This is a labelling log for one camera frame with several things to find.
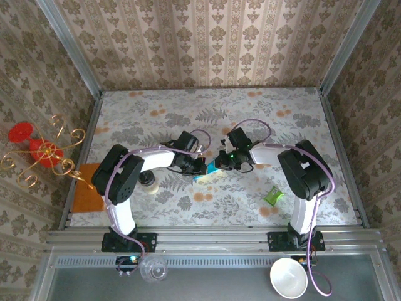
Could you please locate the blue square paper sheet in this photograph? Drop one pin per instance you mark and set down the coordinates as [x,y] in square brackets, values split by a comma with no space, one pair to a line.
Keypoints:
[210,167]

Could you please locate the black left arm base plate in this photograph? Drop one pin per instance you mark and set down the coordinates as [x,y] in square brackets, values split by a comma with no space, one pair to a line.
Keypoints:
[147,243]

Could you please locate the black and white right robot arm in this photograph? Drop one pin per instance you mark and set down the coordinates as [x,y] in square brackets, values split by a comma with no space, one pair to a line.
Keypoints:
[305,172]

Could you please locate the grey metal tray with vents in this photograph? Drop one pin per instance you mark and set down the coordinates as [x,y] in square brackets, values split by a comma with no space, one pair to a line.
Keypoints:
[219,282]

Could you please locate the orange flat card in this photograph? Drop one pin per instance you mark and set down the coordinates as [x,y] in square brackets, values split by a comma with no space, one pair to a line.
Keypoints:
[87,194]

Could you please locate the small jar with black lid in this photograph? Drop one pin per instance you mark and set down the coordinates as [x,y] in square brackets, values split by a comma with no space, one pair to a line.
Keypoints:
[149,183]

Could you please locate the small circuit board with LED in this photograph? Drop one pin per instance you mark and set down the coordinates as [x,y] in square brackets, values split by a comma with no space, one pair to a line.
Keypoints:
[127,261]

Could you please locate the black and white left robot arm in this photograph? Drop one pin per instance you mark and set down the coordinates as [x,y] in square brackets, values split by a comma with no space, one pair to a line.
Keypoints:
[119,182]

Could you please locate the slanted aluminium corner post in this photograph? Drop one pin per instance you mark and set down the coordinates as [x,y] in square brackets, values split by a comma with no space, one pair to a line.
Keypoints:
[72,50]
[347,47]

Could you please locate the small circuit board with connector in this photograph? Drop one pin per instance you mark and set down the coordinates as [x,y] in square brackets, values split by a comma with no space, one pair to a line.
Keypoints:
[310,261]

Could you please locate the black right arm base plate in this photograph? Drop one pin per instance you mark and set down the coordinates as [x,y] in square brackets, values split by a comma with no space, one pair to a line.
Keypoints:
[277,242]

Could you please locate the white bowl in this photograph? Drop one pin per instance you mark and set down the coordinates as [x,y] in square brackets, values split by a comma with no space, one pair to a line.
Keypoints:
[288,277]

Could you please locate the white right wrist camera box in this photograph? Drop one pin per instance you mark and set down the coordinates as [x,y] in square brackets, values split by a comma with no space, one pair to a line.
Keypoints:
[225,143]

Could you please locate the green snack packet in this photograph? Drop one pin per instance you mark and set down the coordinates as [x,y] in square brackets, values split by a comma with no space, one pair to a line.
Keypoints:
[273,196]

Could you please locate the long aluminium frame rail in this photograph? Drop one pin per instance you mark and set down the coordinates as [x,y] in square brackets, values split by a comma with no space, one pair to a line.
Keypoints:
[213,238]

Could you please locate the aluminium table side rail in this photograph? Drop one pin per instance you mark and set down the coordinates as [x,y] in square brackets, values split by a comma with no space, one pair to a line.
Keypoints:
[91,125]
[332,125]

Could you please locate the clear plastic cup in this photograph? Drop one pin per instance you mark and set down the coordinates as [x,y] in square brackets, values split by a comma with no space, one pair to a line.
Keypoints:
[153,269]

